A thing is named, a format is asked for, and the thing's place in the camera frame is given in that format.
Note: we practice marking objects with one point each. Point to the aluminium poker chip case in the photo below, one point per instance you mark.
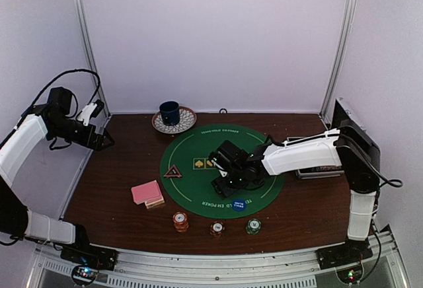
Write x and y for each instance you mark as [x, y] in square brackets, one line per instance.
[344, 117]

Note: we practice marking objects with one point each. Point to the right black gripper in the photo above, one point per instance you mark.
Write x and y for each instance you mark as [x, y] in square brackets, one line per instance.
[224, 190]

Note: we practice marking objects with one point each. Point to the red five chip stack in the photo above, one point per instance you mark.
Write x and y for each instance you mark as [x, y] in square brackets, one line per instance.
[180, 221]

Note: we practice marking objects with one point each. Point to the green twenty chip stack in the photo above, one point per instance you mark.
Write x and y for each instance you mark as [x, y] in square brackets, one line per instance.
[253, 226]

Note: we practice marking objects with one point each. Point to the aluminium frame post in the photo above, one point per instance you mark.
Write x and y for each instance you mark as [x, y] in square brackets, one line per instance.
[347, 21]
[84, 29]

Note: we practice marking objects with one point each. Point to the red-backed card deck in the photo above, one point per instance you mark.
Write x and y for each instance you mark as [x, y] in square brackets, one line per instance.
[148, 191]

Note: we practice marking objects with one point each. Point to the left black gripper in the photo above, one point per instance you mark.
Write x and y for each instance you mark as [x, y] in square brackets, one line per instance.
[87, 142]

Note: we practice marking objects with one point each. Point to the card box under deck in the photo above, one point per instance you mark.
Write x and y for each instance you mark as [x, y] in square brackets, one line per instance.
[154, 203]

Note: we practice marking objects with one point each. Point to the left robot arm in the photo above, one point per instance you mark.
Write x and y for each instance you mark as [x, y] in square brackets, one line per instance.
[49, 121]

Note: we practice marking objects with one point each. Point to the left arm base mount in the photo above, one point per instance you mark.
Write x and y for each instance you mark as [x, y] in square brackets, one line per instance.
[96, 258]

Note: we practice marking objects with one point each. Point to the blue small blind button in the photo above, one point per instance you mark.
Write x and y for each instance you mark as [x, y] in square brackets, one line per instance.
[239, 205]

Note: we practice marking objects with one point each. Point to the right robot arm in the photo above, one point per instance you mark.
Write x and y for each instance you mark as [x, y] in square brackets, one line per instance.
[347, 146]

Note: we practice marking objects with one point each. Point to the black red hundred chip stack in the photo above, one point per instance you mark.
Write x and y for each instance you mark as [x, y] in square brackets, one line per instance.
[217, 228]

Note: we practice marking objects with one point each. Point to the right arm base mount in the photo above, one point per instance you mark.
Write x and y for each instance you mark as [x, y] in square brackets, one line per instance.
[336, 256]

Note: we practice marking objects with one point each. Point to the left aluminium frame post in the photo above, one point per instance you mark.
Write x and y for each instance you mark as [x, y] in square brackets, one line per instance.
[84, 29]

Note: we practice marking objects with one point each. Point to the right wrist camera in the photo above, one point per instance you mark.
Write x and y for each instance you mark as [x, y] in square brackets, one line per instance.
[228, 158]

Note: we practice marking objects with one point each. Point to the dark blue mug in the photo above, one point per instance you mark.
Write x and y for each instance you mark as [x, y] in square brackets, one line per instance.
[169, 111]

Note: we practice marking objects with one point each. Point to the patterned ceramic saucer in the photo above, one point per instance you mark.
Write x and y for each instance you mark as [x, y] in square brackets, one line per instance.
[187, 120]

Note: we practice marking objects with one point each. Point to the round green poker mat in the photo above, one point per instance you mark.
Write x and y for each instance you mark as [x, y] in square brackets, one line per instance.
[194, 191]

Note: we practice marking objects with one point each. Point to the right aluminium frame post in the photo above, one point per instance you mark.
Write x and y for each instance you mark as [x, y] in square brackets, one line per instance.
[347, 21]

